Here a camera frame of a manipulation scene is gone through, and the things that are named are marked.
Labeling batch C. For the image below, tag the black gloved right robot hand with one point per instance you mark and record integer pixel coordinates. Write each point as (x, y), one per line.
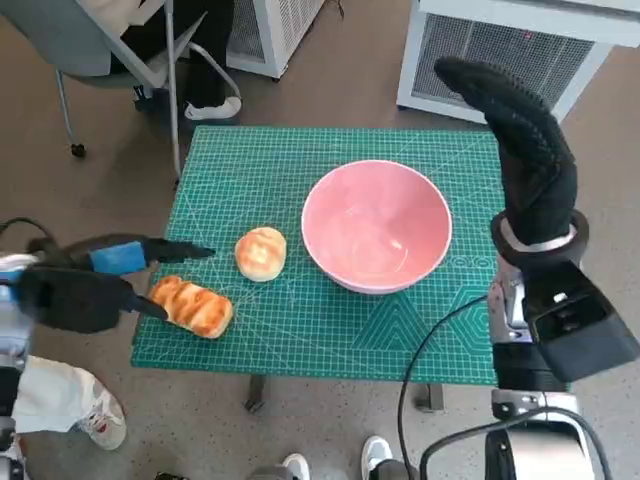
(535, 175)

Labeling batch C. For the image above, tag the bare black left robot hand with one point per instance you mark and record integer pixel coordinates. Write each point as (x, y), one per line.
(117, 257)

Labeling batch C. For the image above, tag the pink bowl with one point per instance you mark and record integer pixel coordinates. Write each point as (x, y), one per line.
(375, 225)

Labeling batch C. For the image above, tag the long toy bread loaf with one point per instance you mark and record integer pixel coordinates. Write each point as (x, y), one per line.
(192, 307)

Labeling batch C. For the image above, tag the round toy bread bun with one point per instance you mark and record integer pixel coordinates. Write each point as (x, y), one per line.
(260, 255)

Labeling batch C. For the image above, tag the large white grille unit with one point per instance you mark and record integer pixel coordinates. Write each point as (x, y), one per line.
(500, 60)

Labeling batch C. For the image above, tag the person in pale clothing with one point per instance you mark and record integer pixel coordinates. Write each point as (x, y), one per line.
(65, 400)

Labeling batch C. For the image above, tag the metal table leg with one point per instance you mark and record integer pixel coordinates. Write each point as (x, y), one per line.
(430, 397)
(256, 392)

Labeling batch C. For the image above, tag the green cutting mat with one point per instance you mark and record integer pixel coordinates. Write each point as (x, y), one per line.
(300, 330)

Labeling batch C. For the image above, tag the seated person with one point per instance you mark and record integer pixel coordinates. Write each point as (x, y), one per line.
(205, 65)

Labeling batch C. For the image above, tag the grey office chair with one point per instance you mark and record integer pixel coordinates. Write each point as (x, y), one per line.
(75, 45)

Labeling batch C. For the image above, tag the small white grille unit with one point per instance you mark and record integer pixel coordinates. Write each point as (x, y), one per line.
(280, 30)

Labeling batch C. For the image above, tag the person with white shoes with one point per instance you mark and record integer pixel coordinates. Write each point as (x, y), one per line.
(376, 455)

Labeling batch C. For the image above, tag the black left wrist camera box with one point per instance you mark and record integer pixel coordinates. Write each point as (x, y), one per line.
(75, 300)

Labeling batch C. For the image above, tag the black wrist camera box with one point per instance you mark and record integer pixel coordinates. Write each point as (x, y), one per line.
(580, 320)
(75, 300)

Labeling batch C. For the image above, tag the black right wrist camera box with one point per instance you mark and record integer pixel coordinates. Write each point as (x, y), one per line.
(580, 320)

